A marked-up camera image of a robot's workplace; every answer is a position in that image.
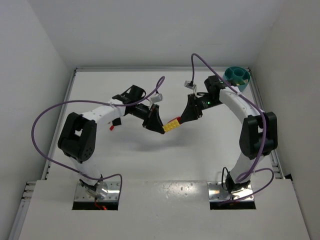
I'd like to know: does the black square lego plate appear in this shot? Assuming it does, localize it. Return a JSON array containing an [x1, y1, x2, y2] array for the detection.
[[112, 117, 122, 127]]

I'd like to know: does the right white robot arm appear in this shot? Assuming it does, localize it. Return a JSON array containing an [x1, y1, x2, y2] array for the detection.
[[178, 75, 278, 193]]

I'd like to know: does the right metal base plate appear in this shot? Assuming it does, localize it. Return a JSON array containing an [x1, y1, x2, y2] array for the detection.
[[207, 181, 254, 203]]

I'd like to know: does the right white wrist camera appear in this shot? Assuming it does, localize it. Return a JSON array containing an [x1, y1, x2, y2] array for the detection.
[[184, 80, 197, 91]]

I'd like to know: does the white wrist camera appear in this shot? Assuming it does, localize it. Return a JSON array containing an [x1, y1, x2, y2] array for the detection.
[[184, 80, 197, 91], [150, 93, 163, 104]]

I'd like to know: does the teal divided round container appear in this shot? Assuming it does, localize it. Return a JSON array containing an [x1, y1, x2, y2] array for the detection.
[[223, 66, 251, 92]]

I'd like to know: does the metal base plate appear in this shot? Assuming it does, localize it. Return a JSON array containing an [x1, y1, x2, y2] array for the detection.
[[74, 181, 121, 203], [207, 181, 254, 203]]

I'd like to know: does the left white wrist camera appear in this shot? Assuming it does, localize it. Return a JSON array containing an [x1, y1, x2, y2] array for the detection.
[[150, 93, 163, 104]]

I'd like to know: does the yellow lego assembly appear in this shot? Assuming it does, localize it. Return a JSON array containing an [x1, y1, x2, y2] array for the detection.
[[163, 119, 181, 133]]

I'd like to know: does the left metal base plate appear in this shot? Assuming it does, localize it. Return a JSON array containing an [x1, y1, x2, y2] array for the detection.
[[74, 181, 121, 203]]

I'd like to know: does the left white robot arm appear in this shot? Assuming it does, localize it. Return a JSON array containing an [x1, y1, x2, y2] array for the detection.
[[57, 85, 165, 194]]

